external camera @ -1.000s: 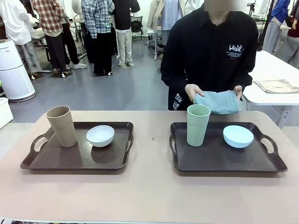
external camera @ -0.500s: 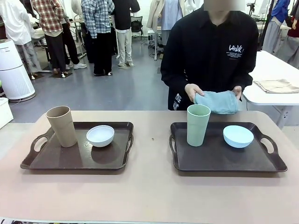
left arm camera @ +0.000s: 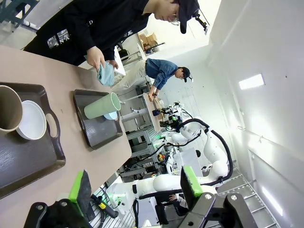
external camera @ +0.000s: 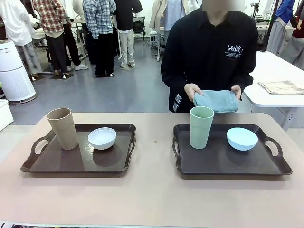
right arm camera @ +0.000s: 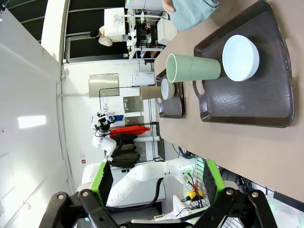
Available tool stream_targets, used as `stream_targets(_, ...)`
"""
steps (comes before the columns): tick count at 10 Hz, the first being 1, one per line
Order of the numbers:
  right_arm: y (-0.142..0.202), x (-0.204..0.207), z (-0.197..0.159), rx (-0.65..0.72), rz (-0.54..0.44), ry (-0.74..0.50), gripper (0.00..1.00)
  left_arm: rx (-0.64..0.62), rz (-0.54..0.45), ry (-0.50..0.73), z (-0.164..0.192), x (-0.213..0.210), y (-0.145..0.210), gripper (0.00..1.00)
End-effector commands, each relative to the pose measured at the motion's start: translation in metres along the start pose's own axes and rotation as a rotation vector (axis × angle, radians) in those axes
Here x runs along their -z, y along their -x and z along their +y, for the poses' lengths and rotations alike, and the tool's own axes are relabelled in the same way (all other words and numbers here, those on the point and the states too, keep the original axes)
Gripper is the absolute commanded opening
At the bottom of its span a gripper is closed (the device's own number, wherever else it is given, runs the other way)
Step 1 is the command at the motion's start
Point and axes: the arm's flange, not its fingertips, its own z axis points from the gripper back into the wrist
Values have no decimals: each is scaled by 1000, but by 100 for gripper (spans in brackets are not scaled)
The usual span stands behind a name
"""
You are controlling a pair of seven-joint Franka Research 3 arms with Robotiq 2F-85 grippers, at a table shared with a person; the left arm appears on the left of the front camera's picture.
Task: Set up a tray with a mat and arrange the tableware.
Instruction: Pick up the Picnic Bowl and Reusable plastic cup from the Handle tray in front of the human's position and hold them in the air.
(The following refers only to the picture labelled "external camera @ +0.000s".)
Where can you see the person's right hand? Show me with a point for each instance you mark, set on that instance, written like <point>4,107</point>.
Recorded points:
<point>191,90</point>

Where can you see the person's left hand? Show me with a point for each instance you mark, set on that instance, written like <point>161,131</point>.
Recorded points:
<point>237,91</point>

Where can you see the blue cloth mat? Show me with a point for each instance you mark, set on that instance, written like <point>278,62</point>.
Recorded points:
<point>213,101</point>

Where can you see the beige cloth mat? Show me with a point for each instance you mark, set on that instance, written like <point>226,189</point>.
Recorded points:
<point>280,87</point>

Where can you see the tall green cup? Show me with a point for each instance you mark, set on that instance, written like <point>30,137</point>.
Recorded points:
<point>200,133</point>

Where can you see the light blue bowl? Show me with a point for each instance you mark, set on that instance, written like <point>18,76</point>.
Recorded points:
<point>242,143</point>

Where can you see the person's left forearm black sleeve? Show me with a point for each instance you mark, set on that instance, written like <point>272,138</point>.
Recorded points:
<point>245,77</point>

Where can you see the person's right forearm black sleeve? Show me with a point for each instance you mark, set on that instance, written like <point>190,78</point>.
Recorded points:
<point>173,76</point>

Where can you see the dark brown plastic tray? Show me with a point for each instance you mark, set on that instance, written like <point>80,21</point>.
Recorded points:
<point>225,164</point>
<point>71,161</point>

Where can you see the white folding table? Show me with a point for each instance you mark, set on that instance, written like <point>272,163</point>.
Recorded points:
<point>266,66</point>

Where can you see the mannequin with blue jacket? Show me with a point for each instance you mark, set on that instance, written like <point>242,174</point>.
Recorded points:
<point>282,31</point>

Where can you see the mannequin with beige coat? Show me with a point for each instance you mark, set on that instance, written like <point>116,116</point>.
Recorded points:
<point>158,14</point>

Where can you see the red garment on mannequin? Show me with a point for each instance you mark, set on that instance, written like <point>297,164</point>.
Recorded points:
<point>299,26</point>

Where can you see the bystander in black top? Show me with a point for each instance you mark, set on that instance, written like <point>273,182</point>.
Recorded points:
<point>126,16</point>

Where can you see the white bowl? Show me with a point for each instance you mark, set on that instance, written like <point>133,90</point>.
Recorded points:
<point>102,145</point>

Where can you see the bystander in blue plaid shirt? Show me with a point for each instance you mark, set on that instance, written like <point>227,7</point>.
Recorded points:
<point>99,21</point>

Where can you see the tall beige cup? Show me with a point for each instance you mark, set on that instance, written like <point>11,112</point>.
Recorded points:
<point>64,133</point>

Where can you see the bystander in red plaid shirt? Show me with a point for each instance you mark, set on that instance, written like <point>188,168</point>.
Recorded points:
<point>51,16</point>

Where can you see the white air purifier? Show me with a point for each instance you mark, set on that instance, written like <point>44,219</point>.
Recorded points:
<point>14,78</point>

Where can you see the white box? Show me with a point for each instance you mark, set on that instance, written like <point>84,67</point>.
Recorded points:
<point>4,114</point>

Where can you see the bystander in white shirt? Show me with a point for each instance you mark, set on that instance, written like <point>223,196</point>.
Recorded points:
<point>14,21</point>

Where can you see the flat mannequin base plate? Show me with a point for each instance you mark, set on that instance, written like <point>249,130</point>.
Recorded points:
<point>62,76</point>

